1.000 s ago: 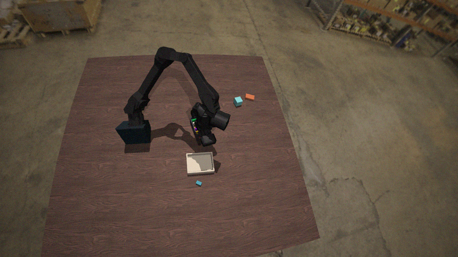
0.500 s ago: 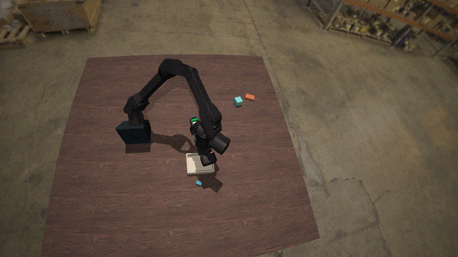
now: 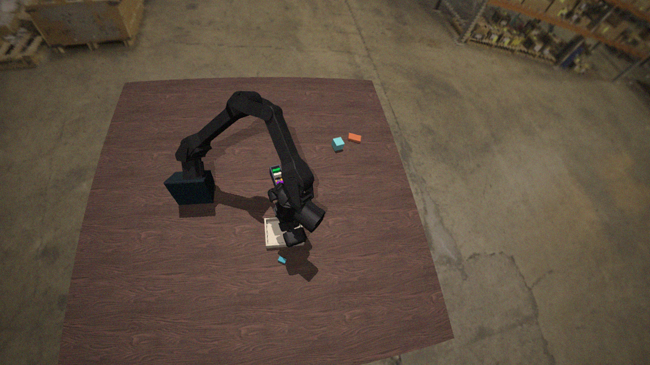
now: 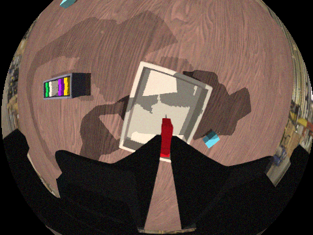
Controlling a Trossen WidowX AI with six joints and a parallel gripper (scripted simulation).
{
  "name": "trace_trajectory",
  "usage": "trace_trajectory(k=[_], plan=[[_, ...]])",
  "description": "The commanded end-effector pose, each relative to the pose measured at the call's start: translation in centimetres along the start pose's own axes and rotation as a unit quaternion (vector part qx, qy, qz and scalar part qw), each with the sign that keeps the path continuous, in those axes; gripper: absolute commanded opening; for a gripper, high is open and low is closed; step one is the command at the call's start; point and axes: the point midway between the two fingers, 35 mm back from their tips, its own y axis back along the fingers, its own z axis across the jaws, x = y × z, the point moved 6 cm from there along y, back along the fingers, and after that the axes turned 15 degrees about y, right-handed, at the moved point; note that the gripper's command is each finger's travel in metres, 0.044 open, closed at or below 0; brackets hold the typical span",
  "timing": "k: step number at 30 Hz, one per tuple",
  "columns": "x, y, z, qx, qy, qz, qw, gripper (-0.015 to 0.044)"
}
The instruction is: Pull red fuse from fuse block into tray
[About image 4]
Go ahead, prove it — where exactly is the purple fuse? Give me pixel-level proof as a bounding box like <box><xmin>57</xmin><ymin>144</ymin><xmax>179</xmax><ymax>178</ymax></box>
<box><xmin>58</xmin><ymin>78</ymin><xmax>65</xmax><ymax>96</ymax></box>

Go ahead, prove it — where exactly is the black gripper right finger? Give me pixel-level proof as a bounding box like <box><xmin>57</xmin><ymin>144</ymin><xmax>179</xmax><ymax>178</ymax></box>
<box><xmin>170</xmin><ymin>136</ymin><xmax>274</xmax><ymax>230</ymax></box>

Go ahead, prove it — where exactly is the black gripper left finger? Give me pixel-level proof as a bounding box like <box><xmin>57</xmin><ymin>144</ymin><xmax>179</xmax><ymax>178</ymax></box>
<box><xmin>55</xmin><ymin>135</ymin><xmax>162</xmax><ymax>230</ymax></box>

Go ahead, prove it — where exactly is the teal block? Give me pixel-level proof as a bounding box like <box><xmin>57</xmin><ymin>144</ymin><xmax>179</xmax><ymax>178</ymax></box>
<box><xmin>60</xmin><ymin>0</ymin><xmax>75</xmax><ymax>8</ymax></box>

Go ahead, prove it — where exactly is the shallow white tray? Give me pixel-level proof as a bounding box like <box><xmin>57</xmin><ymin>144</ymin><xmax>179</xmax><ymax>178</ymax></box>
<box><xmin>119</xmin><ymin>62</ymin><xmax>213</xmax><ymax>152</ymax></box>

